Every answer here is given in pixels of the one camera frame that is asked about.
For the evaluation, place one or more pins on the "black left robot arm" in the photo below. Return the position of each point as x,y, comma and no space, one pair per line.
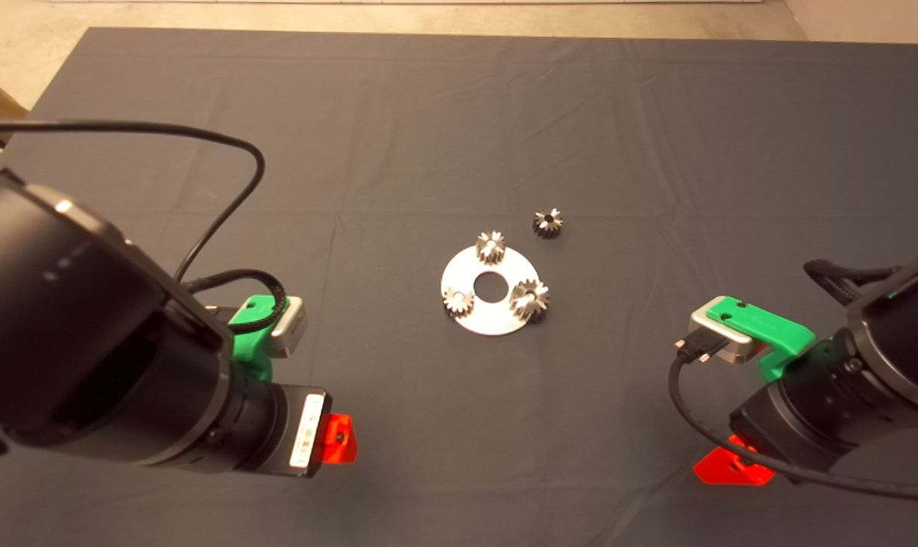
64,319

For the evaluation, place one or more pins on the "small dark steel gear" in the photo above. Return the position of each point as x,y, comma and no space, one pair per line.
548,223

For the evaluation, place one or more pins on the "silver left camera box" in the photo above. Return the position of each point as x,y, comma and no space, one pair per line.
292,327

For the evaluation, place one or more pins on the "round metal plate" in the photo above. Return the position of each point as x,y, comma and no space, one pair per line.
497,319

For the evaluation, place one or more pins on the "green left camera mount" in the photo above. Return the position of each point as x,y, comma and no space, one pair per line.
250,357

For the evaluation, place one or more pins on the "silver camera box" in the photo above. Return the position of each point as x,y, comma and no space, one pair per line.
292,327
721,328

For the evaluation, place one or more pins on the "dark grey table cloth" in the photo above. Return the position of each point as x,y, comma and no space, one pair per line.
428,114

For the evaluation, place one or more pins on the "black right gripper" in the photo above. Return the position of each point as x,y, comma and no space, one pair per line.
774,429

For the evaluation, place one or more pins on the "green right camera mount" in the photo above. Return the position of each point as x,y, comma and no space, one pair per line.
770,327

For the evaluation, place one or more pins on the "silver right camera box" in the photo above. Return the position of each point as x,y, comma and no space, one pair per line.
721,328

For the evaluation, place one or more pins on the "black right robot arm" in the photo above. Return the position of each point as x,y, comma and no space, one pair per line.
884,349

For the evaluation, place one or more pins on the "large steel gear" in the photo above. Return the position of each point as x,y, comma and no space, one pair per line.
529,300

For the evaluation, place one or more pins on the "small shiny steel gear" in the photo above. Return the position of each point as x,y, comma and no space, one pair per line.
490,248
458,301

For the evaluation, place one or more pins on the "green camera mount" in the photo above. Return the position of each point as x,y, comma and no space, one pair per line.
770,327
250,357

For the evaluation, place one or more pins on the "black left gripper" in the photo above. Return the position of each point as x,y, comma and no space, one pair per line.
299,433

